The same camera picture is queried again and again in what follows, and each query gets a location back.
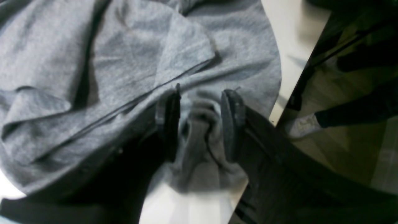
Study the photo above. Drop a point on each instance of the grey t-shirt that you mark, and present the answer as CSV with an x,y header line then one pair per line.
x,y
75,73

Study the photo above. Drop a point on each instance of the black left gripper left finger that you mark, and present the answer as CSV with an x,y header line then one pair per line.
x,y
109,186

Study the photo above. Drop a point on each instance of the person leg with white shoe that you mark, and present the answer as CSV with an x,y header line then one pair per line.
x,y
378,106

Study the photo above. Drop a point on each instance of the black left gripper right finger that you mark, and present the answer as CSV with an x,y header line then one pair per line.
x,y
290,187

